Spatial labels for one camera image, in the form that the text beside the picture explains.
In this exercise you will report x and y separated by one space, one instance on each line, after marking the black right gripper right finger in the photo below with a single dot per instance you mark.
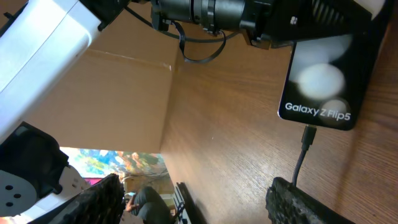
287 204

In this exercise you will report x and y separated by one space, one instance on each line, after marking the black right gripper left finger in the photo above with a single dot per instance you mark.
102 203

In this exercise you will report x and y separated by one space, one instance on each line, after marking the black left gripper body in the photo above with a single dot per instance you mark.
271 23

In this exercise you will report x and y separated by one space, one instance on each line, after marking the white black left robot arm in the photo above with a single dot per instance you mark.
44 38

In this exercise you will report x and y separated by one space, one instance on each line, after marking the seated person in background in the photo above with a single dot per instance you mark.
148 205

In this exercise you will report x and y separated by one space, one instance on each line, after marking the colourful wall painting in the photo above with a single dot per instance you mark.
135 169

